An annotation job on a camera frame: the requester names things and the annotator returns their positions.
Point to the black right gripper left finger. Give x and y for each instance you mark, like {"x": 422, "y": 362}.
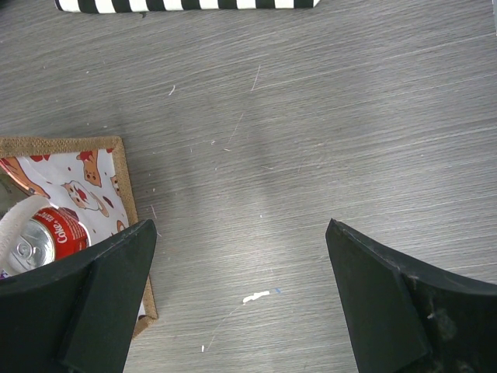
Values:
{"x": 78, "y": 314}

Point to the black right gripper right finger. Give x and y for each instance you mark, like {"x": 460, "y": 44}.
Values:
{"x": 405, "y": 315}

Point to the red Coca-Cola can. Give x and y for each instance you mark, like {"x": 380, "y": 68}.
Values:
{"x": 48, "y": 236}

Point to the brown canvas tote bag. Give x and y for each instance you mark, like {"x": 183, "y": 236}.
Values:
{"x": 85, "y": 177}

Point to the purple Fanta can rear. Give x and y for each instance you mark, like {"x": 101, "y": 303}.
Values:
{"x": 3, "y": 275}

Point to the black white striped cloth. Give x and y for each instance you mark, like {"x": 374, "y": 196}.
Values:
{"x": 125, "y": 6}

